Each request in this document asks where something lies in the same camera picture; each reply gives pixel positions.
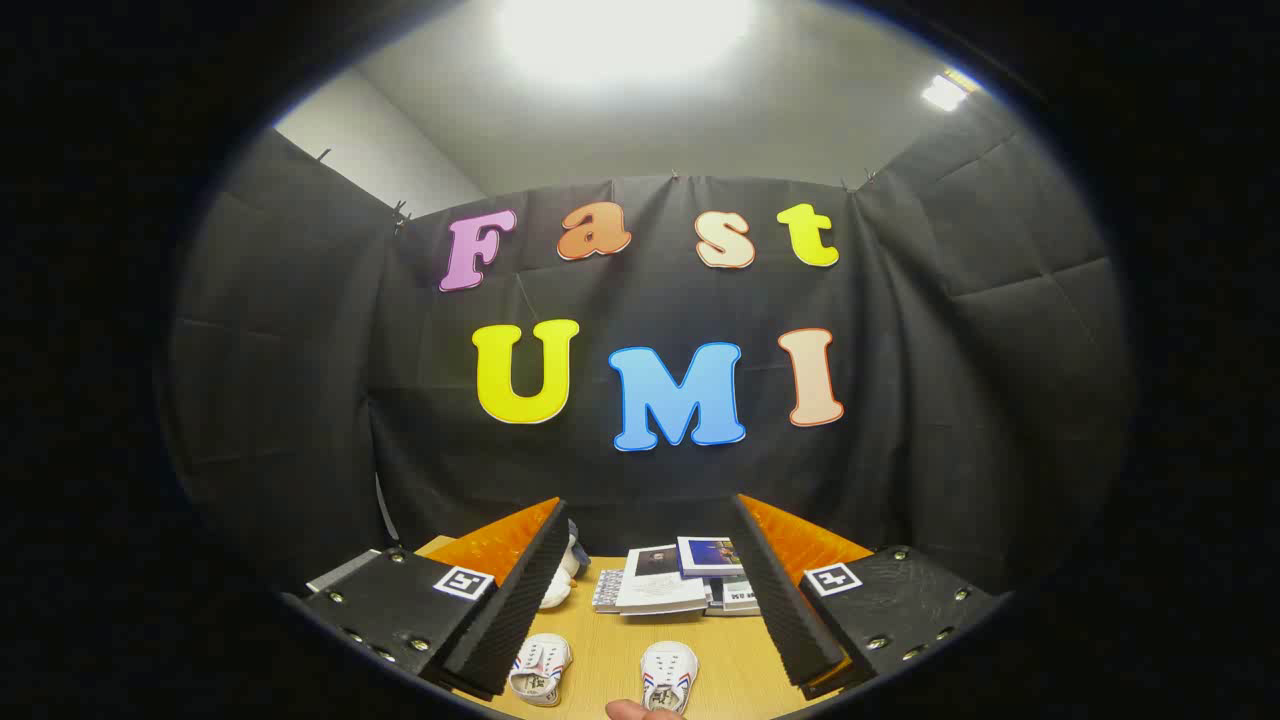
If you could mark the large ceiling light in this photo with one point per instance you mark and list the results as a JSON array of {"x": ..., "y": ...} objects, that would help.
[{"x": 625, "y": 35}]

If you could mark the penguin plush toy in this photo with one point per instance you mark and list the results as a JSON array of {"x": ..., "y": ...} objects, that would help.
[{"x": 579, "y": 548}]

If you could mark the pale green cover book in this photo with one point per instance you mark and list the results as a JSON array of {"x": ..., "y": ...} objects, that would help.
[{"x": 741, "y": 597}]

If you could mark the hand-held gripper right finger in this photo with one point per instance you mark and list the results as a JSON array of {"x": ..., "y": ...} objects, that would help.
[{"x": 785, "y": 610}]

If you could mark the white duck plush toy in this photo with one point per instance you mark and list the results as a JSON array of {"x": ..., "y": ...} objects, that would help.
[{"x": 556, "y": 592}]

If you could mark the white canvas shoe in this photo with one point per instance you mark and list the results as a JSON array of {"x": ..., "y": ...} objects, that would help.
[
  {"x": 540, "y": 668},
  {"x": 668, "y": 675}
]

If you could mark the white cover book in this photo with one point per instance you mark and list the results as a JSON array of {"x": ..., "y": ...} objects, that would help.
[{"x": 660, "y": 585}]

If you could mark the small ceiling light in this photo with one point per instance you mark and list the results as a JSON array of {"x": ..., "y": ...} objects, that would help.
[{"x": 945, "y": 92}]

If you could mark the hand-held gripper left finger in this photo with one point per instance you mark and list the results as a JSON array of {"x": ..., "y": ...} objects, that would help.
[{"x": 520, "y": 600}]

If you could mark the blue cover book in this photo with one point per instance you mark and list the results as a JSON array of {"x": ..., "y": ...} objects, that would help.
[{"x": 708, "y": 556}]

